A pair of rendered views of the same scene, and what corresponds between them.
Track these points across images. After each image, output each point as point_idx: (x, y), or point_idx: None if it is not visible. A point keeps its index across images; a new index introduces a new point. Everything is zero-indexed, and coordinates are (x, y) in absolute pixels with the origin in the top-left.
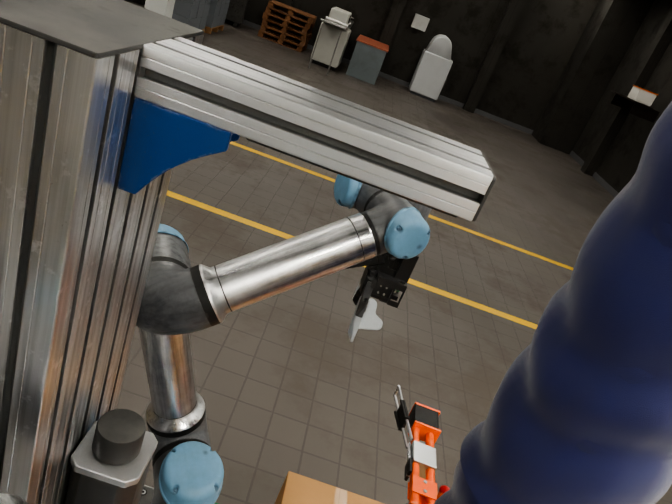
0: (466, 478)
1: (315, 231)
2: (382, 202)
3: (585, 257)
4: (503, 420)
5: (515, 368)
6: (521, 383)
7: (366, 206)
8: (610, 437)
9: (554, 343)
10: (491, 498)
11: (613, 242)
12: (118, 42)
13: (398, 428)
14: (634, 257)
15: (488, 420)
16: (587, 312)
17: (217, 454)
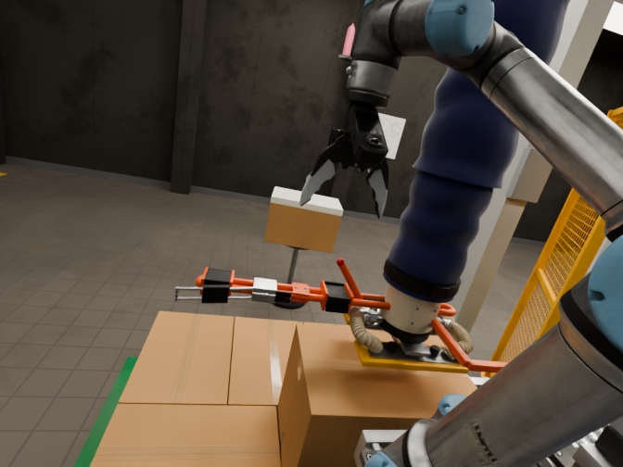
0: (492, 187)
1: (566, 82)
2: (502, 30)
3: (540, 28)
4: (508, 143)
5: (495, 117)
6: (506, 119)
7: (493, 42)
8: None
9: None
10: (501, 182)
11: (553, 14)
12: None
13: (227, 301)
14: (560, 18)
15: (494, 152)
16: (546, 57)
17: (445, 399)
